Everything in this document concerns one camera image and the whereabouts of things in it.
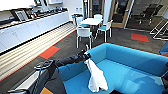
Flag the white chair teal seat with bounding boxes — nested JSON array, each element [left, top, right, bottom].
[[77, 18, 91, 30], [97, 19, 114, 43]]

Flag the dark bin blue lid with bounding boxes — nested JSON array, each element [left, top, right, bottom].
[[71, 12, 84, 27]]

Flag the white lower kitchen cabinets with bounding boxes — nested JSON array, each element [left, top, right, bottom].
[[0, 11, 73, 54]]

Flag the black office chair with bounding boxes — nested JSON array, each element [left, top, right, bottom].
[[138, 3, 161, 24]]

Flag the white upper kitchen cabinets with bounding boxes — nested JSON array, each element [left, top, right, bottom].
[[0, 0, 64, 11]]

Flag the black microwave oven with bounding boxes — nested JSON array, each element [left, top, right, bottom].
[[12, 9, 30, 23]]

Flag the wooden framed glass door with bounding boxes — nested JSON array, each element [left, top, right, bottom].
[[111, 0, 129, 29], [88, 0, 104, 16]]

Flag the white bar stool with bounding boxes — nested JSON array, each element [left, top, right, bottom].
[[149, 18, 168, 41]]

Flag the white t-shirt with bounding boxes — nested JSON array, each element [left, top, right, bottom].
[[84, 57, 110, 94]]

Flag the blue sofa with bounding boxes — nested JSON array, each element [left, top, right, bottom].
[[39, 42, 168, 94]]

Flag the white kitchen cabinets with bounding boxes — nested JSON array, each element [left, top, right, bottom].
[[0, 0, 64, 11], [0, 11, 73, 54]]

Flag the white square table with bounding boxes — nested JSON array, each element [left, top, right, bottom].
[[79, 17, 104, 38]]

